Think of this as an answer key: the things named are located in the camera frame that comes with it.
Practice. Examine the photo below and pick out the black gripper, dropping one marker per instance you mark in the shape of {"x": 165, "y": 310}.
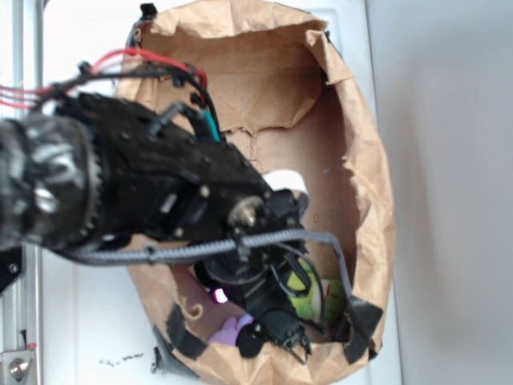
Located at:
{"x": 262, "y": 288}

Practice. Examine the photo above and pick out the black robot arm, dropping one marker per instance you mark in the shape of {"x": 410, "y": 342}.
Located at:
{"x": 105, "y": 181}

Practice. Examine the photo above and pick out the pink plush bunny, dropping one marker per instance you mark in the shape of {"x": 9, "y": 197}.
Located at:
{"x": 230, "y": 330}

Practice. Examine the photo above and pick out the green plush frog toy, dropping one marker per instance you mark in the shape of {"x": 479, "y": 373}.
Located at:
{"x": 326, "y": 298}

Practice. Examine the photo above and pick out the brown paper lined box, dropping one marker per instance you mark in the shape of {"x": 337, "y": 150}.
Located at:
{"x": 286, "y": 99}

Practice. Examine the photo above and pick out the silver corner bracket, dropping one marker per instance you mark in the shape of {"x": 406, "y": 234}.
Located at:
{"x": 15, "y": 366}

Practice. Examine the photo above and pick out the black metal bracket plate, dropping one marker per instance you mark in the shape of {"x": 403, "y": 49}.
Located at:
{"x": 12, "y": 266}

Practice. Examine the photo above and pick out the aluminium frame rail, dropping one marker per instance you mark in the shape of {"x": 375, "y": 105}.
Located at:
{"x": 21, "y": 67}

